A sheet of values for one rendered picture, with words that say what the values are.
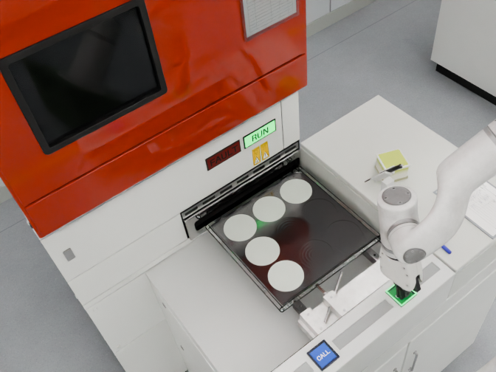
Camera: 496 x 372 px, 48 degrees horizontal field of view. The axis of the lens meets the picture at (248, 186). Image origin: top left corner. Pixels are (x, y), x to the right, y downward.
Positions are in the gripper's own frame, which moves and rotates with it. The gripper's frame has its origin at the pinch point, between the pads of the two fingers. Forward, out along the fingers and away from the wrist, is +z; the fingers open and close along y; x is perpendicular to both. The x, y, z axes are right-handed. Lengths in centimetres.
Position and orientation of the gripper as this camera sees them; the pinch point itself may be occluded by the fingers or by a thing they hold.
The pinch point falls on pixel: (403, 290)
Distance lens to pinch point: 146.4
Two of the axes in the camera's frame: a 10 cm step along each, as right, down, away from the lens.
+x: 8.0, -5.0, 3.3
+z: 2.2, 7.5, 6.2
